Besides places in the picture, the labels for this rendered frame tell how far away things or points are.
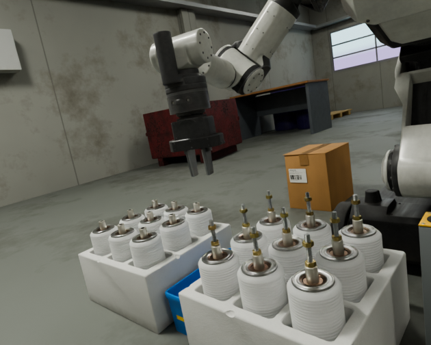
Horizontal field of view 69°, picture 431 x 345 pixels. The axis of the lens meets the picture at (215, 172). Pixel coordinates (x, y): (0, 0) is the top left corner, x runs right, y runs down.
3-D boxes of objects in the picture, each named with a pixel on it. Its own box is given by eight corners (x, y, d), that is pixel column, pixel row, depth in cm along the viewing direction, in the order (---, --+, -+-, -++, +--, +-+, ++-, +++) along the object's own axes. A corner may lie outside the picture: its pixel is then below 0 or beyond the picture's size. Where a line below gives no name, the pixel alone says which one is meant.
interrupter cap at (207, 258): (215, 248, 79) (215, 246, 78) (240, 253, 74) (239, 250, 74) (195, 262, 73) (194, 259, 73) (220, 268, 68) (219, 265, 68)
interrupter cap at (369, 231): (373, 225, 76) (373, 222, 76) (380, 238, 69) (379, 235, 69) (339, 227, 78) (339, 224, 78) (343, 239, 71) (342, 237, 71)
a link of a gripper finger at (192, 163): (199, 174, 72) (194, 146, 71) (193, 177, 69) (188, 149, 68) (193, 174, 72) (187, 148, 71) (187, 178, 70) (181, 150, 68)
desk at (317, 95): (260, 134, 668) (254, 94, 653) (334, 126, 558) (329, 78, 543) (236, 141, 611) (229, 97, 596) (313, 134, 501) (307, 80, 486)
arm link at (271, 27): (226, 74, 97) (270, 4, 89) (256, 98, 93) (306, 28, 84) (206, 66, 87) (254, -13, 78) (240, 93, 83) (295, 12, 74)
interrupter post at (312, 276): (322, 283, 56) (320, 265, 56) (311, 287, 56) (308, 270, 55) (314, 277, 59) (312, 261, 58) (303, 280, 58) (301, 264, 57)
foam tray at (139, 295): (169, 252, 143) (161, 215, 140) (238, 269, 117) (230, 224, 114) (89, 300, 114) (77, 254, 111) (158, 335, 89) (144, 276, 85)
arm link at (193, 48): (180, 96, 72) (170, 44, 70) (221, 86, 68) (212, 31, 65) (150, 97, 63) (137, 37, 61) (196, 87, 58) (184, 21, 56)
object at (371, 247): (382, 289, 80) (376, 222, 77) (392, 313, 71) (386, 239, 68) (342, 289, 83) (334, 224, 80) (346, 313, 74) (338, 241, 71)
